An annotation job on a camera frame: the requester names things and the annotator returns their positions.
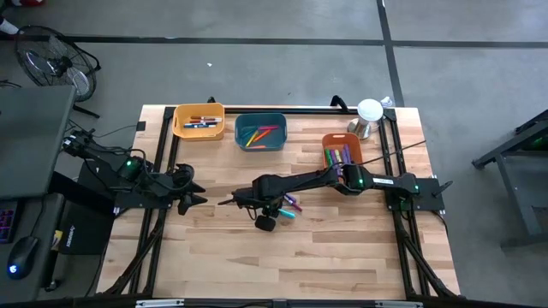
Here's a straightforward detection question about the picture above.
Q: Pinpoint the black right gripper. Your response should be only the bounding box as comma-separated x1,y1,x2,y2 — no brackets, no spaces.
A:
217,175,279,233

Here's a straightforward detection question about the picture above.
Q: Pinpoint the teal plastic bin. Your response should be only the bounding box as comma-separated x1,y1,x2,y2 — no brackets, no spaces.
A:
235,111,289,152

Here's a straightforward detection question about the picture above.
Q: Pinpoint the grey raised desk panel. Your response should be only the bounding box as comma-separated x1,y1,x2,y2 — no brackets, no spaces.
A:
0,84,77,201

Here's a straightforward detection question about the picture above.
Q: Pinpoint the yellow plastic bin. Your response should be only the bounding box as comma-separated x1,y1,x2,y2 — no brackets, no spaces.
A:
171,102,226,142

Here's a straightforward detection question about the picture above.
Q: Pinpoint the dark grey desk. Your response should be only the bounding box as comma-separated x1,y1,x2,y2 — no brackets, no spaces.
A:
0,192,66,305

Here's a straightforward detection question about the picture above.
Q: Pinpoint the black box white logo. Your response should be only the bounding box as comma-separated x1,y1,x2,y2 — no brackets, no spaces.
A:
57,199,117,257

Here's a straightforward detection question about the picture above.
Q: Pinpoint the black controller box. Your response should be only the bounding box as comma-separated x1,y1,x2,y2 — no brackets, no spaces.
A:
76,164,129,203

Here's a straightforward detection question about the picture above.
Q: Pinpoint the black floor fan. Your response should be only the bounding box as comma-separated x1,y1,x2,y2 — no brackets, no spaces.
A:
14,24,103,120

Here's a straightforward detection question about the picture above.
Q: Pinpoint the black aluminium table frame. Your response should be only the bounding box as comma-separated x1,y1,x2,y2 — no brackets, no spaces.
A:
96,94,462,308

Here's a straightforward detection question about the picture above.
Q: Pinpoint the black backlit keyboard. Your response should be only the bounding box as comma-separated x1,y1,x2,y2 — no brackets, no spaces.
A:
0,200,21,245

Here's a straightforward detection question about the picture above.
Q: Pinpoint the person's foot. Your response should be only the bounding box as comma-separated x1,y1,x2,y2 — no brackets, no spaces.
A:
0,16,21,36

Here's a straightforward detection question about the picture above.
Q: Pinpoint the dark grey metal cart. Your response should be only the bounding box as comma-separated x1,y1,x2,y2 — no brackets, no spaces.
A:
472,109,548,250

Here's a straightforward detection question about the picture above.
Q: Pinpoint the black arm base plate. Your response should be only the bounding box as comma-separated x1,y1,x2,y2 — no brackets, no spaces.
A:
383,176,454,214
114,179,177,210

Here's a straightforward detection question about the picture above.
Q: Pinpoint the orange plastic bin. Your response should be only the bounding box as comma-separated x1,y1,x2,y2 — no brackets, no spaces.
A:
320,132,364,172

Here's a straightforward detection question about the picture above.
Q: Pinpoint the silver metal bracket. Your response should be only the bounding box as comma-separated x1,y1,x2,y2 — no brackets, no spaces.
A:
374,300,424,308
134,299,185,308

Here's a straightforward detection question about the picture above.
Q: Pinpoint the black computer mouse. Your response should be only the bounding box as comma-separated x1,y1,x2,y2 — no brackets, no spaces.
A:
6,234,39,281

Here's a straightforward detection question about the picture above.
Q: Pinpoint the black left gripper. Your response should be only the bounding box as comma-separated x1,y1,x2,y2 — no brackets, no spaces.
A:
169,163,210,216

